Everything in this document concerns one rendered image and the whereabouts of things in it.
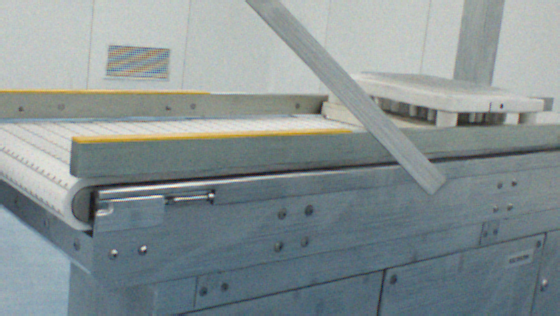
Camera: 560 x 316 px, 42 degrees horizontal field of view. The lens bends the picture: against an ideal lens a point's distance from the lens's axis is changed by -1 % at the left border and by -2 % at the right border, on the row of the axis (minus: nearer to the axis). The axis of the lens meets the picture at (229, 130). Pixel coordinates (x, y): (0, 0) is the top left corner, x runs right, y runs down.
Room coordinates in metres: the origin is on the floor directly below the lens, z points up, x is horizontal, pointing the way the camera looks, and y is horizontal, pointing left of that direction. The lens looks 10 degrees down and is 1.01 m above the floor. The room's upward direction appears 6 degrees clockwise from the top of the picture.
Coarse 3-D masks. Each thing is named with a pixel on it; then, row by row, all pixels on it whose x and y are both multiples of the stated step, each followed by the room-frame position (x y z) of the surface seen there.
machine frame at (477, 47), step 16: (464, 0) 1.52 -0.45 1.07; (480, 0) 1.49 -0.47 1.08; (496, 0) 1.49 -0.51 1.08; (464, 16) 1.51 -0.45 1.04; (480, 16) 1.49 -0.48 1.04; (496, 16) 1.50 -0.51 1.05; (464, 32) 1.51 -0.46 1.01; (480, 32) 1.48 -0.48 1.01; (496, 32) 1.50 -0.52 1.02; (464, 48) 1.51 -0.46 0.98; (480, 48) 1.48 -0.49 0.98; (496, 48) 1.51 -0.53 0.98; (464, 64) 1.50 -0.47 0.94; (480, 64) 1.48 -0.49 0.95; (464, 80) 1.50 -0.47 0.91; (480, 80) 1.48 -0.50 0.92
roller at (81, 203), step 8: (80, 192) 0.62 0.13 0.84; (88, 192) 0.63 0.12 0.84; (72, 200) 0.63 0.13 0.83; (80, 200) 0.62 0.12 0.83; (88, 200) 0.63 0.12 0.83; (72, 208) 0.62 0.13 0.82; (80, 208) 0.62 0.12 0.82; (88, 208) 0.63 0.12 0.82; (80, 216) 0.62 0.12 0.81; (88, 216) 0.63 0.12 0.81
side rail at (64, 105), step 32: (0, 96) 0.84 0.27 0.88; (32, 96) 0.86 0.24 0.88; (64, 96) 0.89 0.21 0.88; (96, 96) 0.92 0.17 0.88; (128, 96) 0.95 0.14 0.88; (160, 96) 0.98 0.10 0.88; (192, 96) 1.01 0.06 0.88; (224, 96) 1.05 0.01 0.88; (256, 96) 1.09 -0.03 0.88; (288, 96) 1.13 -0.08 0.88; (320, 96) 1.17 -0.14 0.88
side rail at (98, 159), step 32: (416, 128) 0.91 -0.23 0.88; (448, 128) 0.94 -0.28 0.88; (480, 128) 0.99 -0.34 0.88; (512, 128) 1.04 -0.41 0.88; (544, 128) 1.10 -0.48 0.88; (96, 160) 0.62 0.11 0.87; (128, 160) 0.64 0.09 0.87; (160, 160) 0.66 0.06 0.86; (192, 160) 0.68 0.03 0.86; (224, 160) 0.71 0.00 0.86; (256, 160) 0.73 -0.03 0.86; (288, 160) 0.76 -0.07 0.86; (320, 160) 0.79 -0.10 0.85
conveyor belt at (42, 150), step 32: (0, 128) 0.81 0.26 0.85; (32, 128) 0.83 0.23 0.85; (64, 128) 0.85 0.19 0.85; (96, 128) 0.87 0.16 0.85; (128, 128) 0.89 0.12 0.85; (160, 128) 0.91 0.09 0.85; (192, 128) 0.94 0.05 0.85; (224, 128) 0.97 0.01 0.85; (256, 128) 0.99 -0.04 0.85; (288, 128) 1.02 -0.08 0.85; (352, 128) 1.09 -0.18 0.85; (0, 160) 0.74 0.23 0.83; (32, 160) 0.69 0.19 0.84; (64, 160) 0.69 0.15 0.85; (352, 160) 0.85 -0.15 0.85; (384, 160) 0.89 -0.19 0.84; (32, 192) 0.67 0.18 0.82; (64, 192) 0.62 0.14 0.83
